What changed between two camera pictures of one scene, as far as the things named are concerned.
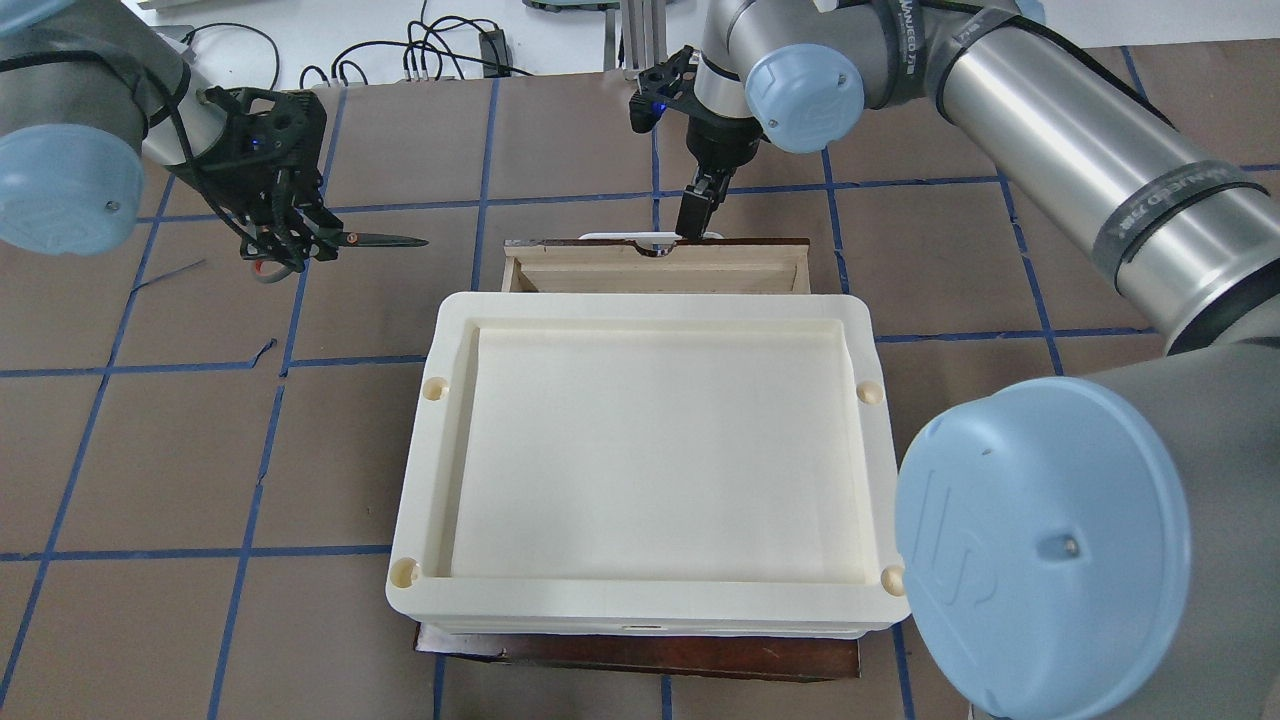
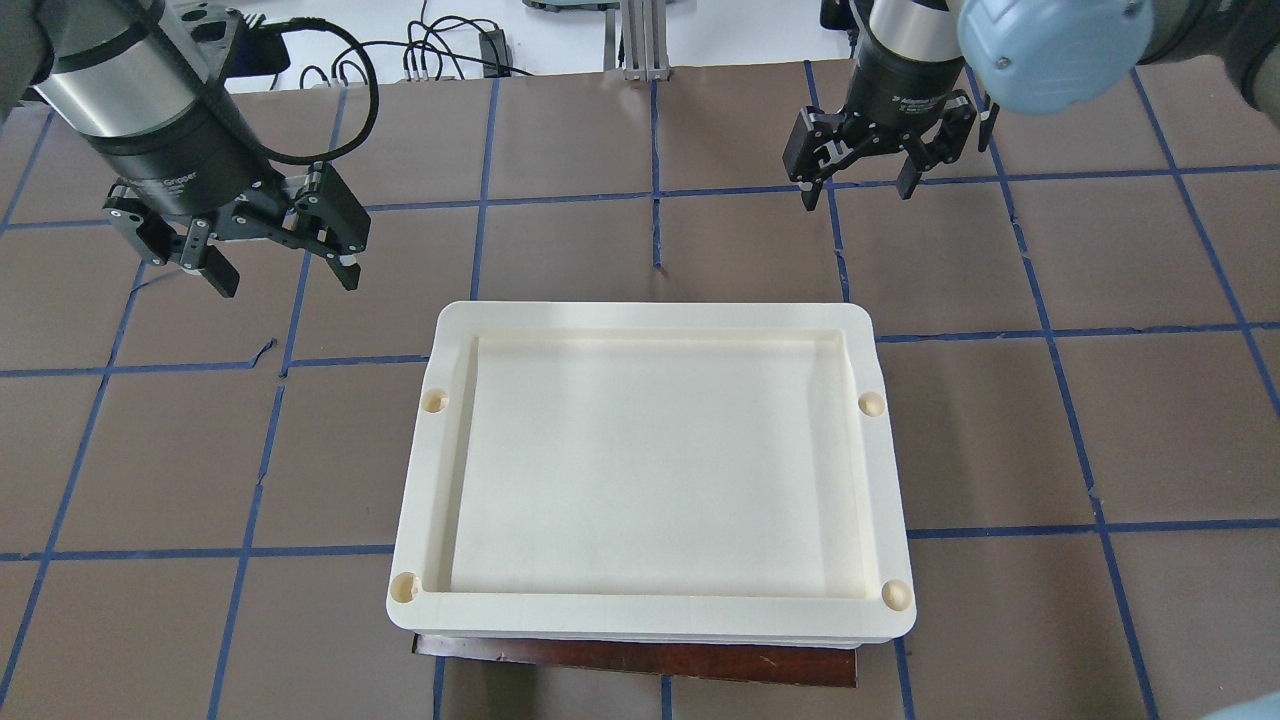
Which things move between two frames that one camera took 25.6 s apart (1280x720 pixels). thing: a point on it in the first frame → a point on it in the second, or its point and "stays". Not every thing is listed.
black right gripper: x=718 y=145 → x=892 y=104
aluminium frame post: x=635 y=35 stays
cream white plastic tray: x=647 y=464 stays
